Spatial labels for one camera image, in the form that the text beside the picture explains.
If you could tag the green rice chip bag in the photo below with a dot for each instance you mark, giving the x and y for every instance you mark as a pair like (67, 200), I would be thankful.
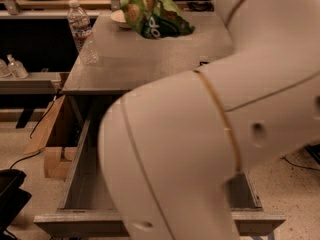
(164, 20)

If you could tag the cardboard box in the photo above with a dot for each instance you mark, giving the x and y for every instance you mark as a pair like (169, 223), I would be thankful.
(54, 136)

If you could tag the clear plastic water bottle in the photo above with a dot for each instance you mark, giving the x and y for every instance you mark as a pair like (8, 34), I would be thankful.
(82, 33)

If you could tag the white ceramic bowl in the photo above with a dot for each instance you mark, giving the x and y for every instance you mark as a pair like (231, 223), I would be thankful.
(119, 18)

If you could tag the clear sanitizer pump bottle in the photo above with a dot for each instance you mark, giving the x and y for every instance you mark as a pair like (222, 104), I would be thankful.
(16, 68)

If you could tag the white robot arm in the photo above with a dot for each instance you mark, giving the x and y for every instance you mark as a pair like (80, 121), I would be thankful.
(167, 149)

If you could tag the open grey top drawer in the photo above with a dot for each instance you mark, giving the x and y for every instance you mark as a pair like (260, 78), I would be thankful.
(86, 209)

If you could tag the grey cabinet with top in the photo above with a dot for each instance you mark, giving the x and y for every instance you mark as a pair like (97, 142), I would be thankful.
(127, 60)

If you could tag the black bin at lower left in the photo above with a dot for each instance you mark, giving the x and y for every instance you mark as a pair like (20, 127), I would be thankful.
(12, 198)

